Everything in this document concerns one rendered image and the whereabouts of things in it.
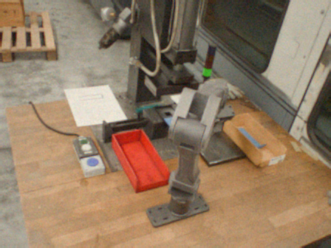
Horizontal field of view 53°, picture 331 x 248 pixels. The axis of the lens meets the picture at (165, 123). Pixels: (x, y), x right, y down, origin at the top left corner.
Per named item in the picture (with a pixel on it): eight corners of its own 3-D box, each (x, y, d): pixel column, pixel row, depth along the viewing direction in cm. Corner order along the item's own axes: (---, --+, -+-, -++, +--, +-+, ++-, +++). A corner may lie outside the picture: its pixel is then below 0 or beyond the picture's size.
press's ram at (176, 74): (155, 105, 121) (165, 25, 104) (130, 71, 140) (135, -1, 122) (197, 98, 129) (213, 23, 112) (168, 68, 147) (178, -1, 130)
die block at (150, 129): (151, 140, 132) (153, 125, 128) (141, 125, 139) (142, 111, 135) (193, 131, 141) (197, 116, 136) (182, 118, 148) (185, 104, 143)
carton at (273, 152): (257, 170, 127) (263, 154, 123) (221, 131, 145) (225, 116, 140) (281, 162, 133) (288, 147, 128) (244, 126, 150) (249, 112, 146)
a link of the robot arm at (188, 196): (173, 167, 102) (168, 178, 97) (201, 176, 100) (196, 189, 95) (171, 181, 105) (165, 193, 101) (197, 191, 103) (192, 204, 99)
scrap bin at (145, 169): (135, 193, 109) (137, 181, 106) (111, 146, 126) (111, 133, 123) (168, 184, 114) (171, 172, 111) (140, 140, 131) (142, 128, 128)
